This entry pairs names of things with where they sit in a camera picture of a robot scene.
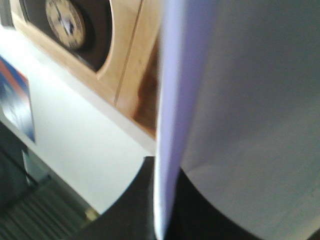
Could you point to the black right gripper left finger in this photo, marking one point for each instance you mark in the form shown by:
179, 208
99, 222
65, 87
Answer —
131, 216

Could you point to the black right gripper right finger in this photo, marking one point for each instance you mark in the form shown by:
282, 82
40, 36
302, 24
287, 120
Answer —
194, 218

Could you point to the white paper sheet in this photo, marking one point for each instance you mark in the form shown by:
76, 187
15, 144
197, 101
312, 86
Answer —
239, 113

